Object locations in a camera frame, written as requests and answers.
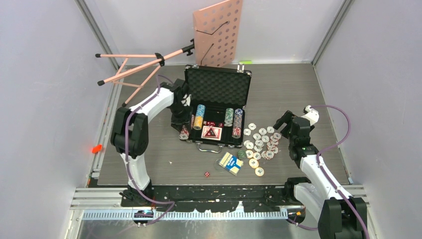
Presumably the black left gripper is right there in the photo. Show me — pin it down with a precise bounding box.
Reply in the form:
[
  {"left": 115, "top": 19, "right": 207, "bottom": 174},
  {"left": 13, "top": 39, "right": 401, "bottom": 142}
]
[{"left": 169, "top": 102, "right": 192, "bottom": 133}]

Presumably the red white chip stack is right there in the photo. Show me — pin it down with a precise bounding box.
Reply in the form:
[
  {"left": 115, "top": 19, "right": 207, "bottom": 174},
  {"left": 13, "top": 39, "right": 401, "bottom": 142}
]
[{"left": 179, "top": 115, "right": 195, "bottom": 140}]

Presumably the black poker set case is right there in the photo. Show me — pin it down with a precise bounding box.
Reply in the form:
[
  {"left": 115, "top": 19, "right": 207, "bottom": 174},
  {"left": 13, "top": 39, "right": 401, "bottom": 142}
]
[{"left": 184, "top": 65, "right": 252, "bottom": 148}]

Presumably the green poker chip stack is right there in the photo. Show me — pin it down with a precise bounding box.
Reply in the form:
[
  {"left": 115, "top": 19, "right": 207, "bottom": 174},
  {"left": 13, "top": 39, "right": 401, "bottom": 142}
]
[{"left": 237, "top": 150, "right": 248, "bottom": 160}]

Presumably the blue playing card deck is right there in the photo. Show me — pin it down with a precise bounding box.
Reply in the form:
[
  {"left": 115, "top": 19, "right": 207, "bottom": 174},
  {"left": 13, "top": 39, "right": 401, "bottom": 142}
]
[{"left": 218, "top": 152, "right": 244, "bottom": 176}]

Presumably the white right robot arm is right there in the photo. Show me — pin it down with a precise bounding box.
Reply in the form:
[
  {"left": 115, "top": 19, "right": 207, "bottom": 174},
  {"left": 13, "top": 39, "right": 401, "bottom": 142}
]
[{"left": 273, "top": 106, "right": 370, "bottom": 239}]

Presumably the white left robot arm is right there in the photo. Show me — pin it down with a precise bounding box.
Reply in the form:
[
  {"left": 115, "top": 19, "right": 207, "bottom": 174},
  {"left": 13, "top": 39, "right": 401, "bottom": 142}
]
[{"left": 110, "top": 79, "right": 192, "bottom": 206}]

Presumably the blue yellow chip stack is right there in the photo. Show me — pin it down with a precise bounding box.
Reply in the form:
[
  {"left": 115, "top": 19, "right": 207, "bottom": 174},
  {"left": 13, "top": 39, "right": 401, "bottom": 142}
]
[{"left": 193, "top": 104, "right": 206, "bottom": 130}]

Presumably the red playing card deck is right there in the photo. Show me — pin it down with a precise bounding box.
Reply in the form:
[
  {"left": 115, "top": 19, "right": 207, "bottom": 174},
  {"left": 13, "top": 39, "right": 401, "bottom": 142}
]
[{"left": 201, "top": 125, "right": 222, "bottom": 141}]

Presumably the yellow poker chip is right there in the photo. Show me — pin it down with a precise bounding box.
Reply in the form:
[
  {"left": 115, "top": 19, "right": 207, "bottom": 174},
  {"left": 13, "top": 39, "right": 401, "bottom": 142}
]
[
  {"left": 245, "top": 150, "right": 254, "bottom": 159},
  {"left": 249, "top": 158, "right": 259, "bottom": 169},
  {"left": 255, "top": 167, "right": 265, "bottom": 177}
]

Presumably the green white chip stack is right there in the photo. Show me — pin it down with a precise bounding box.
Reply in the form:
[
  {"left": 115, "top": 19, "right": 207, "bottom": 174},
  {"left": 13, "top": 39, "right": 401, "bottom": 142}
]
[{"left": 224, "top": 108, "right": 234, "bottom": 127}]

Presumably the blue red chip stack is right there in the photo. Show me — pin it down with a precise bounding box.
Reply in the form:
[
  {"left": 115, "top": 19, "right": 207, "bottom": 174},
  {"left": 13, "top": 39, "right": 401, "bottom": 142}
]
[{"left": 232, "top": 109, "right": 243, "bottom": 138}]

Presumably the orange clip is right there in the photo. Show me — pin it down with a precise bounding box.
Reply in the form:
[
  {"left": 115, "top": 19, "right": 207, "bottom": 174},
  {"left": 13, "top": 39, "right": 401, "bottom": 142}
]
[{"left": 91, "top": 144, "right": 103, "bottom": 154}]

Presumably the pink music stand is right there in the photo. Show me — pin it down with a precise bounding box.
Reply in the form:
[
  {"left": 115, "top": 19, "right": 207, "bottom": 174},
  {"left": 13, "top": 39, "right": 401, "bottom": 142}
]
[{"left": 95, "top": 0, "right": 243, "bottom": 106}]

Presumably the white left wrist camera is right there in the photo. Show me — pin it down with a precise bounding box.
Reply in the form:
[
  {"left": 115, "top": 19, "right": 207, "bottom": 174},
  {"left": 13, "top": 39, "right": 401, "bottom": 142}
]
[{"left": 181, "top": 94, "right": 192, "bottom": 106}]

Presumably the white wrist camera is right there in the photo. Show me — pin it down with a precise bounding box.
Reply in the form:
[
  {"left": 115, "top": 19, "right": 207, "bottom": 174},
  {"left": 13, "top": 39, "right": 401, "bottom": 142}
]
[
  {"left": 181, "top": 94, "right": 192, "bottom": 106},
  {"left": 301, "top": 105, "right": 319, "bottom": 126}
]

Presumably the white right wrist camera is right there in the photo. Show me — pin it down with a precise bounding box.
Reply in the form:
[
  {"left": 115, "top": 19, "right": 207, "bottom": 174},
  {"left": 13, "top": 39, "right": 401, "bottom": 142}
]
[{"left": 301, "top": 105, "right": 319, "bottom": 126}]

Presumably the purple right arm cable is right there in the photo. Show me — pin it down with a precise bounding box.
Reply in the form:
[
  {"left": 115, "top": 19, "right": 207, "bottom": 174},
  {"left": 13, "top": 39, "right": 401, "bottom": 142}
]
[{"left": 287, "top": 105, "right": 370, "bottom": 239}]

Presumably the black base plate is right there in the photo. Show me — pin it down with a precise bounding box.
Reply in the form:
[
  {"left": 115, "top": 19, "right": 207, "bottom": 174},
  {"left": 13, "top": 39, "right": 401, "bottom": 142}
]
[{"left": 120, "top": 185, "right": 301, "bottom": 213}]

